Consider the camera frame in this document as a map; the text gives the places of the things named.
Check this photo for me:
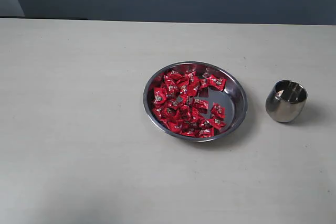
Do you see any round steel plate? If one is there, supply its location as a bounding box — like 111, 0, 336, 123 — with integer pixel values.
143, 61, 248, 143

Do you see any red wrapped candy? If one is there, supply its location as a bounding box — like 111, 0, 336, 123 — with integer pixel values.
193, 98, 208, 110
167, 70, 183, 81
208, 74, 226, 92
200, 78, 209, 89
208, 117, 226, 131
198, 127, 214, 138
153, 87, 167, 106
211, 103, 225, 120

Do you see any steel cup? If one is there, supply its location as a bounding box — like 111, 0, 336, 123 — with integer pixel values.
265, 80, 308, 123

